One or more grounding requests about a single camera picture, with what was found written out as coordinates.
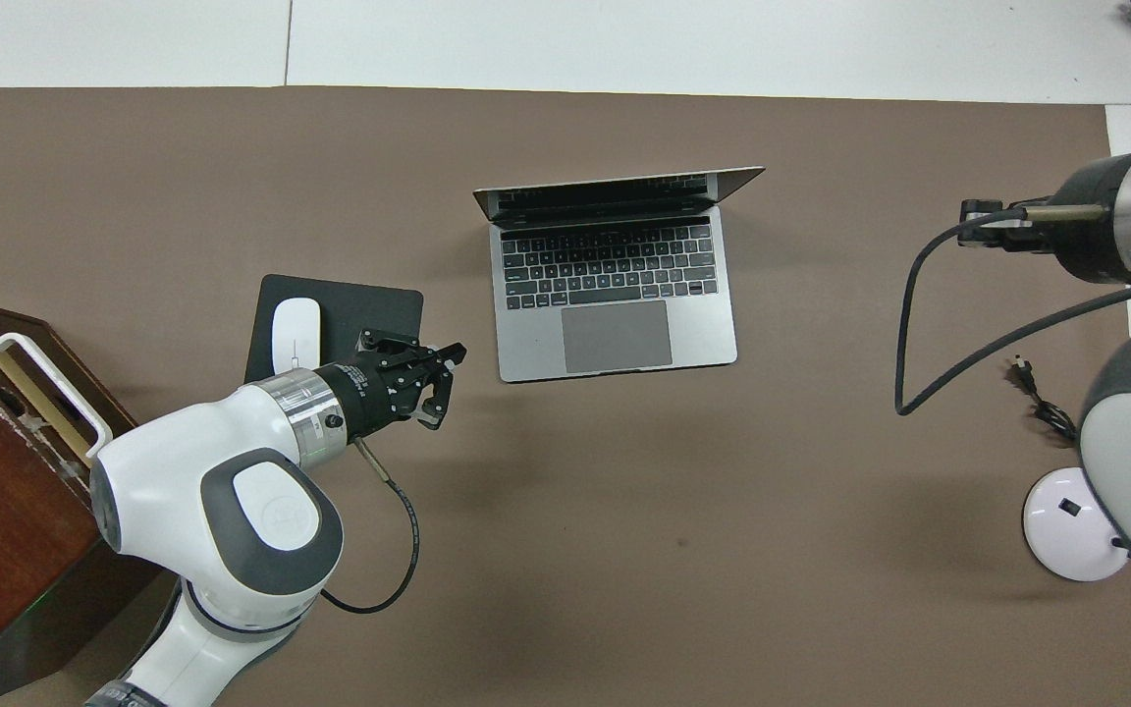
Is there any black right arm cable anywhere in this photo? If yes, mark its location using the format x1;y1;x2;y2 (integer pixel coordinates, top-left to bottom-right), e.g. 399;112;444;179
895;201;1131;417

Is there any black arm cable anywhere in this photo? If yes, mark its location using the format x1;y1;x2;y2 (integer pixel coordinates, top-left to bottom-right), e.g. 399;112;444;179
895;201;1131;417
318;437;423;616

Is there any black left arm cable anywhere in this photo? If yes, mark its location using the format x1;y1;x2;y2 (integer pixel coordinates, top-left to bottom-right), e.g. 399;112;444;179
318;437;423;616

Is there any brass handle plate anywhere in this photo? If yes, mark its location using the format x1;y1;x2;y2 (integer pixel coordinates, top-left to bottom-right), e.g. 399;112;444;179
0;334;101;468

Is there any grey aluminium laptop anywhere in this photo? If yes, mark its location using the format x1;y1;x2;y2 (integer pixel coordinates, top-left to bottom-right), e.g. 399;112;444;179
472;166;767;384

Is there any white desk lamp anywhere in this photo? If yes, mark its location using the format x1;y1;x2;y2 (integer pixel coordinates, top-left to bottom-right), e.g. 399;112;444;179
1022;467;1131;582

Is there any white computer mouse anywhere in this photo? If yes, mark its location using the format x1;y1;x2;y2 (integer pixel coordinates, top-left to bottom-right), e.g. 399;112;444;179
271;298;323;377

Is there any brown paper table mat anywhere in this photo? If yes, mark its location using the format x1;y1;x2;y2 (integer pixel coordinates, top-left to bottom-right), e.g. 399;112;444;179
0;86;1131;707

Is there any black lamp power cable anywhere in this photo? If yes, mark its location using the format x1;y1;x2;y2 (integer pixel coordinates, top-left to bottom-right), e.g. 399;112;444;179
1007;355;1083;449

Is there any white box handle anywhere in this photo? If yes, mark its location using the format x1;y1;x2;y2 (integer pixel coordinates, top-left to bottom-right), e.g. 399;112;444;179
0;333;114;461

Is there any black mouse pad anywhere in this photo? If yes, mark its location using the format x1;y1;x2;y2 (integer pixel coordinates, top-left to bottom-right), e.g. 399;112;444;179
244;274;425;386

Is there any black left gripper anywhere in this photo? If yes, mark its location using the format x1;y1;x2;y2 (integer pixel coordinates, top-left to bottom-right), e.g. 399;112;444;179
313;328;469;441

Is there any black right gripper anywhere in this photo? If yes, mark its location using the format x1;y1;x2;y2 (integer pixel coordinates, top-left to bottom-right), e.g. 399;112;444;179
960;154;1131;286

